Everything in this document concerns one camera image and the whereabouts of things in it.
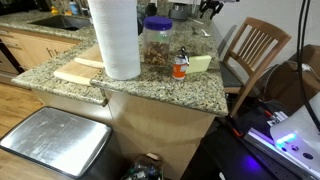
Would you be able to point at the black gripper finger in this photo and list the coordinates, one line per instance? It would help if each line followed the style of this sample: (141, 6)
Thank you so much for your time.
(203, 8)
(217, 8)

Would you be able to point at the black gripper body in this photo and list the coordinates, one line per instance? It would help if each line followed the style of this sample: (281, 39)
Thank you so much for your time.
(212, 2)

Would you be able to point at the white plastic spoon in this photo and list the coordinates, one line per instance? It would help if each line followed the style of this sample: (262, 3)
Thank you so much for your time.
(205, 33)

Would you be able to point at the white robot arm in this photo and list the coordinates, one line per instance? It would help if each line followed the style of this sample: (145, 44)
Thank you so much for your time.
(300, 133)

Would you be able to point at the clear jar with purple lid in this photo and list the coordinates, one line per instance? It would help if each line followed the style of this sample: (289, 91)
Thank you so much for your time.
(156, 46)

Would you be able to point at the thin white stick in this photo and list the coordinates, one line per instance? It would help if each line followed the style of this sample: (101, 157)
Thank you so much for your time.
(196, 21)

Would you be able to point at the grey round container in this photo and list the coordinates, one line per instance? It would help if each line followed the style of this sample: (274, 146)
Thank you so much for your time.
(180, 13)

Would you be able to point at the black object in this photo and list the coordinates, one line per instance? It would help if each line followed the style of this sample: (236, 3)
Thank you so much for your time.
(151, 9)

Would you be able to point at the yellow sponge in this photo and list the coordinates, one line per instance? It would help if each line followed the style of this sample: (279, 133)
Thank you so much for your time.
(200, 63)

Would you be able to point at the wooden chair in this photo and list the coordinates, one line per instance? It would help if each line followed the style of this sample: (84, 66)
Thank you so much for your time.
(256, 50)

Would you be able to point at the small orange bottle with keyring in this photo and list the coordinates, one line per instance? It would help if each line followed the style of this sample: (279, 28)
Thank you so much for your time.
(180, 70)

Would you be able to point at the dark chair cushion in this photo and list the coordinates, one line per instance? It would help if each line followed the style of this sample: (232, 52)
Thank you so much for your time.
(228, 78)

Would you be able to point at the white paper towel roll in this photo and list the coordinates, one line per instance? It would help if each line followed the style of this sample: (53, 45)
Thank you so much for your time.
(115, 40)

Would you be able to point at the brown cardboard box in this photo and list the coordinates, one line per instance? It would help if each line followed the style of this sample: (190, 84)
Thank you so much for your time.
(286, 86)

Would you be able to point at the wooden island counter base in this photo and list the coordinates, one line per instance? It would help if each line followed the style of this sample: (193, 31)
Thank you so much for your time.
(160, 130)

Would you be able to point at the blue soap bottle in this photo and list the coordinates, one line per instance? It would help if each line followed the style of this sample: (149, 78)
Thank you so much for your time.
(74, 8)

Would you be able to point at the grey robot mounting platform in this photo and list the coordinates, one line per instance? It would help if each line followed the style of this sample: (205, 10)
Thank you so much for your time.
(263, 140)

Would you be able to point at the wooden cutting board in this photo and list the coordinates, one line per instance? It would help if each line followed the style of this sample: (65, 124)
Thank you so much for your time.
(75, 71)

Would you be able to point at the dark kitchen sink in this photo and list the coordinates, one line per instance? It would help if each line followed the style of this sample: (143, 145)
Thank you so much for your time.
(60, 21)

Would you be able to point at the yellow rubber duck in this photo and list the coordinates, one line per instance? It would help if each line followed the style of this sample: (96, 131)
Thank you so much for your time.
(54, 11)

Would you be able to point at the bag of trash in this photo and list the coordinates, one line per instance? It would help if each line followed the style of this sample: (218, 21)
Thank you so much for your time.
(143, 170)

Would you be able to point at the wooden kitchen cabinet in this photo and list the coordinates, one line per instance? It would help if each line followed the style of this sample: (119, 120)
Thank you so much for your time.
(33, 50)

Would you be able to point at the steel lid trash can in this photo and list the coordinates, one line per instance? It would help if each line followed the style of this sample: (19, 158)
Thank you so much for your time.
(56, 140)

